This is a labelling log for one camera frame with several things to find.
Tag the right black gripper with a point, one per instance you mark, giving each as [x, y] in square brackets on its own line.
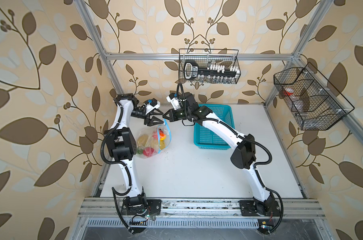
[172, 118]

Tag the right black wire basket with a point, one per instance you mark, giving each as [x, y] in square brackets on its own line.
[321, 104]

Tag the back black wire basket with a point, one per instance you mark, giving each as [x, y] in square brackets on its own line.
[227, 57]

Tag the clear zip top bag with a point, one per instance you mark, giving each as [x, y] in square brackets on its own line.
[153, 131]

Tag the red capped bottle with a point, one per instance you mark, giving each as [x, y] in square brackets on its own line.
[289, 94]

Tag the aluminium front rail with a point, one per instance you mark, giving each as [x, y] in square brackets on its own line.
[303, 209]

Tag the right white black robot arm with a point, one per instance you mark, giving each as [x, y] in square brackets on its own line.
[247, 153]

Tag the black handled tool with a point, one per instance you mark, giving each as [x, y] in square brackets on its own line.
[192, 70]

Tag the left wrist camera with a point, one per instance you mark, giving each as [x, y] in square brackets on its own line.
[151, 104]

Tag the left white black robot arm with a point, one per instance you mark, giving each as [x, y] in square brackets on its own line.
[119, 145]

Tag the teal plastic basket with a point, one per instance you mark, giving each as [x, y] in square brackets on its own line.
[212, 135]

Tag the black wire basket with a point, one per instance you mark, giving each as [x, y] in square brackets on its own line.
[227, 57]
[321, 104]

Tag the red yellow mango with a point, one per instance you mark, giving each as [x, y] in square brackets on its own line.
[161, 135]

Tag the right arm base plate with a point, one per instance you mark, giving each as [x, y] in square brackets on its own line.
[256, 208]

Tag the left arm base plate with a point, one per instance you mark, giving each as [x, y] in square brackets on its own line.
[142, 208]

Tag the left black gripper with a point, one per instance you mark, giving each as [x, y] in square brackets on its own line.
[150, 123]

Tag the red tomato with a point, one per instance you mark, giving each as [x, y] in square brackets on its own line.
[148, 152]

